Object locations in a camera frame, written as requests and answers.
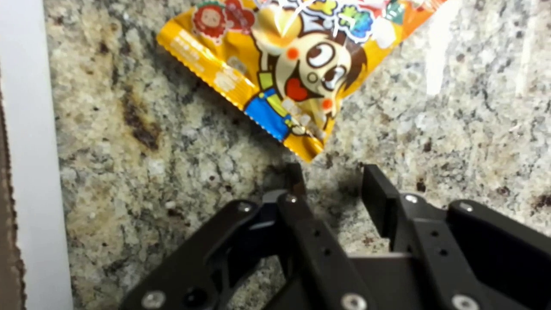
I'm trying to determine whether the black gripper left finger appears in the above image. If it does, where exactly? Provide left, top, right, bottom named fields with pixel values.
left=118, top=163, right=376, bottom=310

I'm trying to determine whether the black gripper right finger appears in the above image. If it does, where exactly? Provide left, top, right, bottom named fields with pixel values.
left=361, top=163, right=551, bottom=310

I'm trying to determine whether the yellow cartoon candy sachet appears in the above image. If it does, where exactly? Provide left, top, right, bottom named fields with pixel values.
left=156, top=0, right=450, bottom=164

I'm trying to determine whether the shallow brown cardboard box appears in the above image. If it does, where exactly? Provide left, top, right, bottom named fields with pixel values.
left=0, top=0, right=76, bottom=310

